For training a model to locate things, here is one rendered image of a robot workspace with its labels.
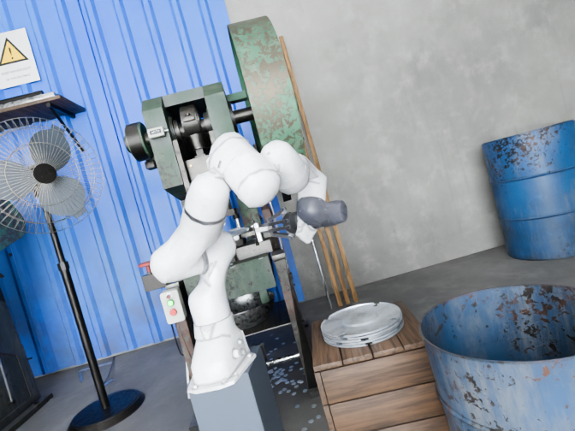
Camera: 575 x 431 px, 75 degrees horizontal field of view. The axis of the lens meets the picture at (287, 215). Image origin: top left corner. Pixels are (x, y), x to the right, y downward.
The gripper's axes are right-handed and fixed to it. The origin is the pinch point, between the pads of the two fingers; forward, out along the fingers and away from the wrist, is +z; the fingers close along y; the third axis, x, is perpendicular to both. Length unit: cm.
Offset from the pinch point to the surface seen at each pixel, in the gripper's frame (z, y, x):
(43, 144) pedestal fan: 101, 69, 28
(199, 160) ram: 37, 38, -11
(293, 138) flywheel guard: -12.6, 31.9, -20.3
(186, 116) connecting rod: 36, 59, -10
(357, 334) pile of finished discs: -38, -38, 13
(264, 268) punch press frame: 14.2, -18.5, -8.6
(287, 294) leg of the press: 5.2, -31.5, -8.3
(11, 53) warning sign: 210, 169, -16
